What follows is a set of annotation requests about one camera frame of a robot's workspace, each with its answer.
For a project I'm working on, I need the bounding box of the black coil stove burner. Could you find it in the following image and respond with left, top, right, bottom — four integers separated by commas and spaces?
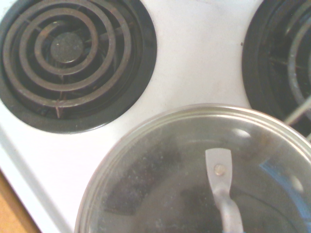
0, 0, 156, 134
242, 0, 311, 136

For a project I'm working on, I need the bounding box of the white electric stove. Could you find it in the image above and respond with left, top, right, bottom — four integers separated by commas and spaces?
0, 0, 311, 233

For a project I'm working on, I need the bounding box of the glass lid with metal handle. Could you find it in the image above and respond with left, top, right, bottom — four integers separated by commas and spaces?
74, 103, 311, 233

